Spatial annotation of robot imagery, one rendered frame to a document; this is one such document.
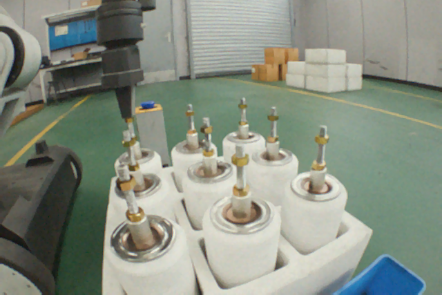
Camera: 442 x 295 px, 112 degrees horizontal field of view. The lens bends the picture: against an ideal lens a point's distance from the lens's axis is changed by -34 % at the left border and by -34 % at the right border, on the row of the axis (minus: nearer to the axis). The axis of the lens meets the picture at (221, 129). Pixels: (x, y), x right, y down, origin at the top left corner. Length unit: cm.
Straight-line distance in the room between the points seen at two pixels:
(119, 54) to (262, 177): 31
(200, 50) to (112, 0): 516
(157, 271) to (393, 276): 38
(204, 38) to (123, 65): 523
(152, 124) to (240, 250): 42
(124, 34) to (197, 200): 29
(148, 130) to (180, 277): 41
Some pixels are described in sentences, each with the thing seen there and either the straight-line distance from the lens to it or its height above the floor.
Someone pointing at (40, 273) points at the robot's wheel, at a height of 12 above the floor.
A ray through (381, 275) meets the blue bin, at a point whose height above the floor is 7.
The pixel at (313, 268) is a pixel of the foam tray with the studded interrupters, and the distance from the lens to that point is 32.
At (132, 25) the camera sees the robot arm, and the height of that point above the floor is 50.
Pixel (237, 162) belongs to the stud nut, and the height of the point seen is 32.
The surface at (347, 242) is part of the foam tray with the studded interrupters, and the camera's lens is 36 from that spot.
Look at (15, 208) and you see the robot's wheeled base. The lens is 54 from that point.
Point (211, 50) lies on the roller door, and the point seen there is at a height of 67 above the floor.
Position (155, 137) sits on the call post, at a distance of 60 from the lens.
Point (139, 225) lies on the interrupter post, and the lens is 24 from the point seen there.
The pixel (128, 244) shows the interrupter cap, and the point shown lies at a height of 25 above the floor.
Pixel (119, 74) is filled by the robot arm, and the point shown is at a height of 42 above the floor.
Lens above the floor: 43
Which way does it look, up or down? 18 degrees down
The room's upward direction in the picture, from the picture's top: 3 degrees counter-clockwise
